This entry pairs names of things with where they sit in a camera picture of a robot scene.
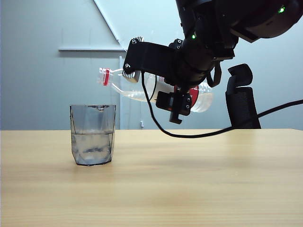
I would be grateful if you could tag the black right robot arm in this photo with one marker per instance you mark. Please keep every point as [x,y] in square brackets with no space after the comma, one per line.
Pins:
[213,23]

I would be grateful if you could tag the white vertical wall bar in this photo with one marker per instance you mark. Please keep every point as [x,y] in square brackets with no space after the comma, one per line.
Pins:
[120,113]

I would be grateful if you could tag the white horizontal wall bar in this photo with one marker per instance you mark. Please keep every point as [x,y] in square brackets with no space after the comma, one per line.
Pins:
[94,49]

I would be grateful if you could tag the black mesh office chair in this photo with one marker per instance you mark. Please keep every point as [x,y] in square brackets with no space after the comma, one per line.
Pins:
[243,106]

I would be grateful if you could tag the white diagonal wall bar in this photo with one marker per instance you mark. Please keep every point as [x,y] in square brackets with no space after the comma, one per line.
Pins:
[106,20]

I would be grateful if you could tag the clear red-label mineral water bottle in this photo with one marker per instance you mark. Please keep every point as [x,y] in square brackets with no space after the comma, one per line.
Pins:
[132,92]

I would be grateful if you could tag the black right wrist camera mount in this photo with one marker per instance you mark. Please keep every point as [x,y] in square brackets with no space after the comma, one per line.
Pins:
[154,56]

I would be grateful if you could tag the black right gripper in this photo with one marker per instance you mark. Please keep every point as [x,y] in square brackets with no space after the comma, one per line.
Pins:
[191,68]

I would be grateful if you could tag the grey transparent faceted cup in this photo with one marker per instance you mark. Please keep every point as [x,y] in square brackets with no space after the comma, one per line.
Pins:
[92,142]

